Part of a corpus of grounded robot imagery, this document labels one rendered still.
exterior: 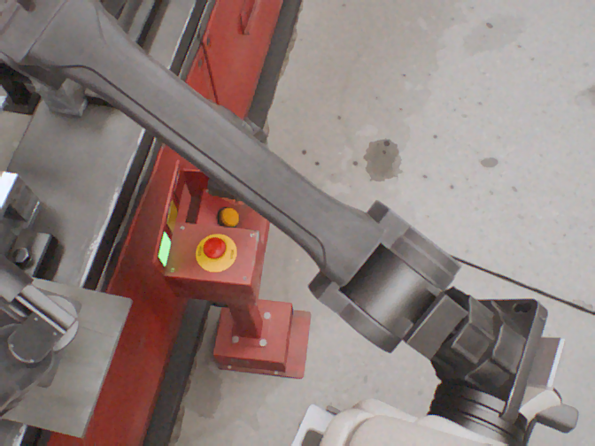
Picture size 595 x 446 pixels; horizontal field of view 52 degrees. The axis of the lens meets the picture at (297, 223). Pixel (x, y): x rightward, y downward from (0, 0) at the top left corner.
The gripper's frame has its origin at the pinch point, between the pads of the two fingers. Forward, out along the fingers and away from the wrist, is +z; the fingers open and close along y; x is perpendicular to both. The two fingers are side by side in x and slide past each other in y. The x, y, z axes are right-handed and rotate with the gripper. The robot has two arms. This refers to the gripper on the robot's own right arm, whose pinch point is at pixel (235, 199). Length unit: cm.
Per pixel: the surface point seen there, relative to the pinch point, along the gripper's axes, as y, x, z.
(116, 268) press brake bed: 17.8, 14.4, 8.1
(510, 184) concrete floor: -89, -56, 61
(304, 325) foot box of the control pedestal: -30, 0, 74
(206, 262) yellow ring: 2.5, 11.8, 2.8
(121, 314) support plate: 12.1, 28.4, -17.5
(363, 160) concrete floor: -42, -59, 72
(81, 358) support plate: 15.7, 34.8, -16.7
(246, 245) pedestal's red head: -3.7, 7.8, 1.3
